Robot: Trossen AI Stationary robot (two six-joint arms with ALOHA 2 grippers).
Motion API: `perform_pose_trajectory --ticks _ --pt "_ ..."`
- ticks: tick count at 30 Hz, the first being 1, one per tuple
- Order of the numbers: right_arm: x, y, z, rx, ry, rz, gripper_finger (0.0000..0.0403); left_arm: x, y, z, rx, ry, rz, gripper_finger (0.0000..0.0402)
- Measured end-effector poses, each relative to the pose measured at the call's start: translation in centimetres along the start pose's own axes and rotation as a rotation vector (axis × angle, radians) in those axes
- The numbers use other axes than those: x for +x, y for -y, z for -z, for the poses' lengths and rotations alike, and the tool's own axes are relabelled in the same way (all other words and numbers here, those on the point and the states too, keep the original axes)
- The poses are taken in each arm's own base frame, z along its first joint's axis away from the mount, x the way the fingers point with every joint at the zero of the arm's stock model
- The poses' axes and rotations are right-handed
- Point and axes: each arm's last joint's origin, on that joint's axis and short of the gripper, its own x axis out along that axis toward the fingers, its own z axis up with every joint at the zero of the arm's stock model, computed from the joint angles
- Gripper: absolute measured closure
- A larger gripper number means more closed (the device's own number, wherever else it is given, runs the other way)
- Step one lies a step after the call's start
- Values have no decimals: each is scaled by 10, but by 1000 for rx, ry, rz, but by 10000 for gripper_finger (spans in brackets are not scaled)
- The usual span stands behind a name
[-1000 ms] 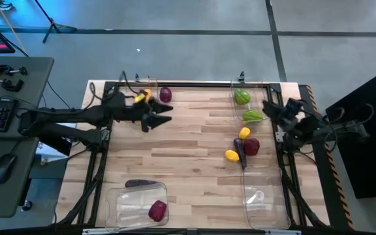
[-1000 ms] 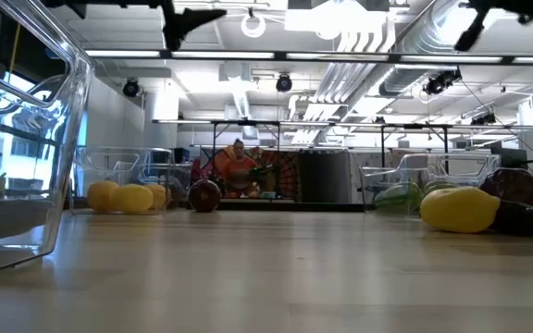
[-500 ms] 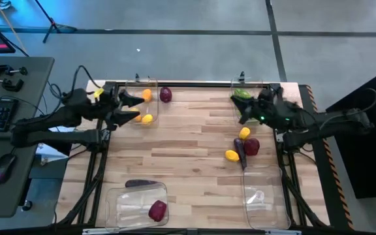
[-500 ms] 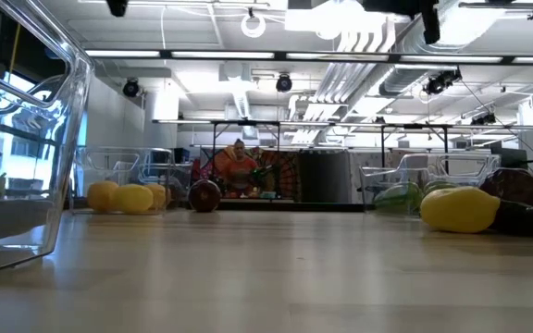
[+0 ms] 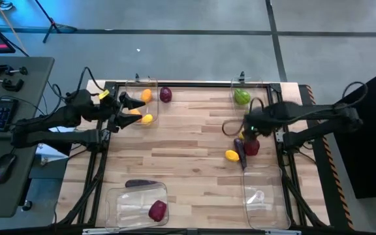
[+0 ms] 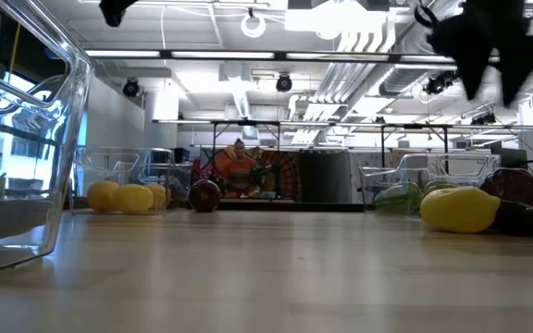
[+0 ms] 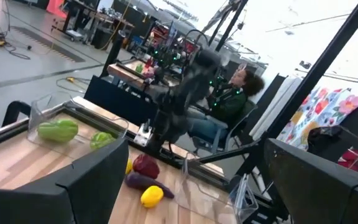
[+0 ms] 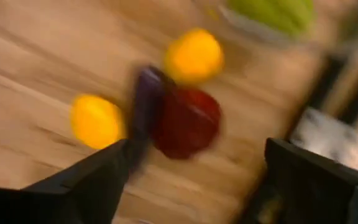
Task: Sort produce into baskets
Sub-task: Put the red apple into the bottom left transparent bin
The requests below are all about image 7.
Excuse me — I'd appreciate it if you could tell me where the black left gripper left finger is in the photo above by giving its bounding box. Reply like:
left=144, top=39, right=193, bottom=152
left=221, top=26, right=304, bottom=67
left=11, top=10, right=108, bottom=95
left=0, top=138, right=130, bottom=224

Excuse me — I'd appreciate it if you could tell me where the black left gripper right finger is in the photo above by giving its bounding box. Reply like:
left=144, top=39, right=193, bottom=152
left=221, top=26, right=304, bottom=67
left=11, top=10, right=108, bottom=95
left=263, top=138, right=358, bottom=224

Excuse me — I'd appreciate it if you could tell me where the purple toy eggplant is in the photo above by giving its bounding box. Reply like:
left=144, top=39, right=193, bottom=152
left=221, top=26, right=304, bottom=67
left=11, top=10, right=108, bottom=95
left=124, top=172, right=175, bottom=199

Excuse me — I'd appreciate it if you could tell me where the dark red toy pepper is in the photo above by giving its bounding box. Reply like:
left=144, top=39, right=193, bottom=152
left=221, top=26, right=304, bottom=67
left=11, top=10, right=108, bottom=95
left=132, top=154, right=160, bottom=180

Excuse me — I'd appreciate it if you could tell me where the green toy chayote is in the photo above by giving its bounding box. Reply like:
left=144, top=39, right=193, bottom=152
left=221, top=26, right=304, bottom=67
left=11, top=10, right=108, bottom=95
left=37, top=118, right=80, bottom=144

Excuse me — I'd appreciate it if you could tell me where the floral printed cloth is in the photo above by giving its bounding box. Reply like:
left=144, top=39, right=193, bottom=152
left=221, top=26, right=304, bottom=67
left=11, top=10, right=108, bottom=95
left=277, top=86, right=358, bottom=152

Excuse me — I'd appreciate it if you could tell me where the clear plastic bin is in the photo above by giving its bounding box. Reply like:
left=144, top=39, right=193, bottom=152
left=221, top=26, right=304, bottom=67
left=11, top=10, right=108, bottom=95
left=174, top=152, right=260, bottom=224
left=26, top=91, right=129, bottom=158

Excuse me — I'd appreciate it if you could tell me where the grey chair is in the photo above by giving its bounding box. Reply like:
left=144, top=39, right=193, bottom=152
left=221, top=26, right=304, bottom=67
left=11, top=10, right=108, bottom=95
left=193, top=99, right=259, bottom=155

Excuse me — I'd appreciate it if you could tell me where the black curved tube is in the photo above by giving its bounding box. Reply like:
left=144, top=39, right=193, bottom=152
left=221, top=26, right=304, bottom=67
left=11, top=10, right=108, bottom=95
left=1, top=100, right=32, bottom=128

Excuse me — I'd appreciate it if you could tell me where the seated person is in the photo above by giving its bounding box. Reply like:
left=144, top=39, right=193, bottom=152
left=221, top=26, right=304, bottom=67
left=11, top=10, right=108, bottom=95
left=186, top=68, right=265, bottom=144

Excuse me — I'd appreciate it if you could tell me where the wooden background table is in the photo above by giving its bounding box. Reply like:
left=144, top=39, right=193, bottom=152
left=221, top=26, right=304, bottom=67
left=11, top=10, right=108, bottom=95
left=106, top=58, right=183, bottom=91

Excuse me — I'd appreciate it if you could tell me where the orange backdrop panel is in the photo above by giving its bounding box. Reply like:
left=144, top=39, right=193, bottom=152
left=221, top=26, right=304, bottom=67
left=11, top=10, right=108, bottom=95
left=45, top=0, right=68, bottom=19

